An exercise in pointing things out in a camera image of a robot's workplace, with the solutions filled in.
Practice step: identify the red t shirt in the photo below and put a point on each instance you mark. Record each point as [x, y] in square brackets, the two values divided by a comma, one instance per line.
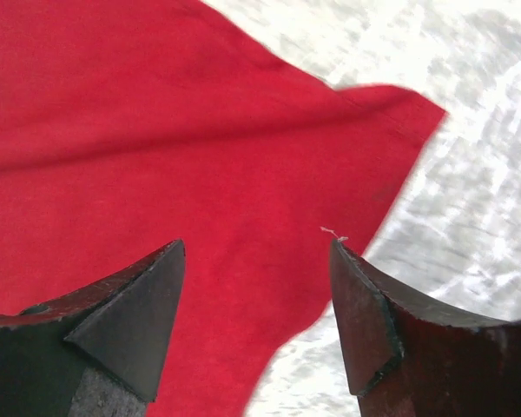
[127, 124]

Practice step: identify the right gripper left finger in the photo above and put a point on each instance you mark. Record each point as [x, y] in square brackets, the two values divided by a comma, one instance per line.
[97, 351]

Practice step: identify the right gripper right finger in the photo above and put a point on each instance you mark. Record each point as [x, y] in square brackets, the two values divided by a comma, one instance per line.
[407, 354]

